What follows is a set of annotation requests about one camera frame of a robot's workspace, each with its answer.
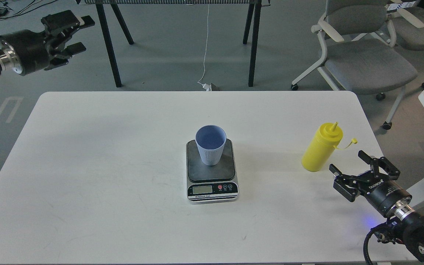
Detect grey office chair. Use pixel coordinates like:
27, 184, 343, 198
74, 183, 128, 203
291, 0, 417, 130
387, 0, 424, 89

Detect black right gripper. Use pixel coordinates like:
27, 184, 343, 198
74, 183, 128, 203
329, 150, 412, 218

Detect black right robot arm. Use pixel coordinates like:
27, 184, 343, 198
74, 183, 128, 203
329, 150, 424, 265

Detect blue plastic cup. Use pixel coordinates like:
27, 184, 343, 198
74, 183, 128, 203
195, 125, 227, 166

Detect white hanging cable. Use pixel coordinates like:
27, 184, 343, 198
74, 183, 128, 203
197, 3, 212, 91

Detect black legged background table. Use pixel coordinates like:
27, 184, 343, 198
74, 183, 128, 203
75, 0, 271, 88

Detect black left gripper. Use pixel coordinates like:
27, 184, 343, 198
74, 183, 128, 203
0, 10, 95, 76

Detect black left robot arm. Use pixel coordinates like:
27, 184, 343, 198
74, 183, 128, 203
0, 10, 95, 76

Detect digital kitchen scale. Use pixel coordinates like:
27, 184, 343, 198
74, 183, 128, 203
186, 139, 239, 204

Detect yellow squeeze bottle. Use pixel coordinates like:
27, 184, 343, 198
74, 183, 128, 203
301, 122, 358, 172

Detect black floor cables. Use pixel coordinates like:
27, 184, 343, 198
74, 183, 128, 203
0, 0, 60, 33

